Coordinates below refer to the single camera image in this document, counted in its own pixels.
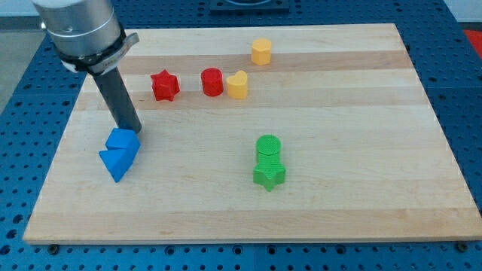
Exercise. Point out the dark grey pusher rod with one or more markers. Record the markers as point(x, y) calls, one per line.
point(116, 97)

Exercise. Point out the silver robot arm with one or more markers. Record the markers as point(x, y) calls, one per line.
point(88, 37)

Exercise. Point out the red star block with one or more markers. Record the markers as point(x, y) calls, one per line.
point(165, 86)

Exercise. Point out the green star block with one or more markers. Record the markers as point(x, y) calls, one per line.
point(269, 171)

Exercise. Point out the blue cube block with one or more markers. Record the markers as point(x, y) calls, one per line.
point(123, 139)

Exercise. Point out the blue triangle block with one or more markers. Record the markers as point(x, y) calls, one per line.
point(117, 162)

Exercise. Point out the red cylinder block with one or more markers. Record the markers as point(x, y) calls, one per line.
point(212, 81)

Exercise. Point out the yellow heart block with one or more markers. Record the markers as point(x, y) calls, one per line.
point(237, 85)

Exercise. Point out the yellow hexagon block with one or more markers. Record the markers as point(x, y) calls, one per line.
point(261, 51)

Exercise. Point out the green cylinder block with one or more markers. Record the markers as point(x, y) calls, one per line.
point(268, 145)

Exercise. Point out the wooden board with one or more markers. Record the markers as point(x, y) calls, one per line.
point(365, 156)

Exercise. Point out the red object at edge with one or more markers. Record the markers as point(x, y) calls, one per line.
point(475, 39)

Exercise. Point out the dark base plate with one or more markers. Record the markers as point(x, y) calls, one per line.
point(248, 6)

